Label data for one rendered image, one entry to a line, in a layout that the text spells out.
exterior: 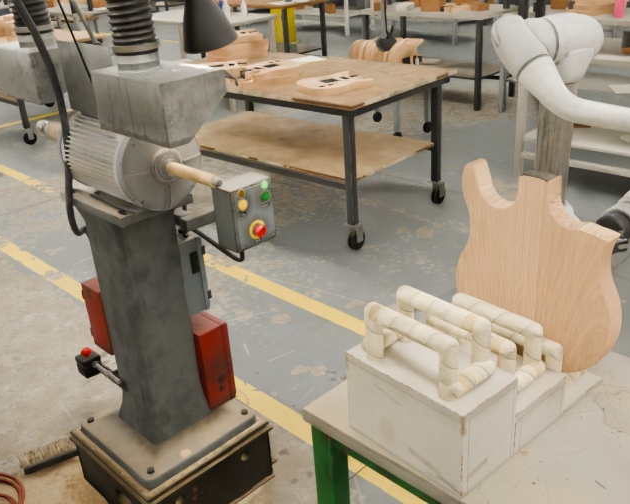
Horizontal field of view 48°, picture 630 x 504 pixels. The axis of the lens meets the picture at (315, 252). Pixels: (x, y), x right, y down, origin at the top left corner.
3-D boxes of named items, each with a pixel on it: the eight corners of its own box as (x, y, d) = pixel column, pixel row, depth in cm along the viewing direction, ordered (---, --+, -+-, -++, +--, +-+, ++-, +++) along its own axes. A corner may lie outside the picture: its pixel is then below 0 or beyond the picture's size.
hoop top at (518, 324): (448, 307, 142) (448, 293, 141) (458, 301, 144) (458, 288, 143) (536, 345, 128) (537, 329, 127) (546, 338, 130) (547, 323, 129)
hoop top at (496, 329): (472, 327, 150) (472, 314, 149) (481, 321, 152) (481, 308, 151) (557, 364, 136) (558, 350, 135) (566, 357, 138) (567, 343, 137)
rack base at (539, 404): (399, 394, 146) (398, 356, 142) (450, 360, 155) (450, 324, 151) (514, 457, 127) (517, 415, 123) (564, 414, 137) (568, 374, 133)
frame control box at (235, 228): (180, 256, 230) (168, 181, 219) (232, 235, 243) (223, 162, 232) (227, 278, 213) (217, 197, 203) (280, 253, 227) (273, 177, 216)
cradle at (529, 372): (497, 394, 128) (498, 379, 127) (532, 367, 135) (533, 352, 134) (513, 401, 126) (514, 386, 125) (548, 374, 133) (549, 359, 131)
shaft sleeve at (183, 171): (179, 171, 189) (170, 176, 187) (176, 160, 188) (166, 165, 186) (221, 184, 177) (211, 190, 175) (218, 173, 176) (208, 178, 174)
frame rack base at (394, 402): (347, 428, 137) (342, 352, 130) (400, 392, 146) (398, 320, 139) (462, 501, 118) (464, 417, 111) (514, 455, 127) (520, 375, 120)
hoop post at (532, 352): (518, 374, 134) (521, 331, 130) (528, 366, 136) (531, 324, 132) (533, 380, 132) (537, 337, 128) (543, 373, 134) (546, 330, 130)
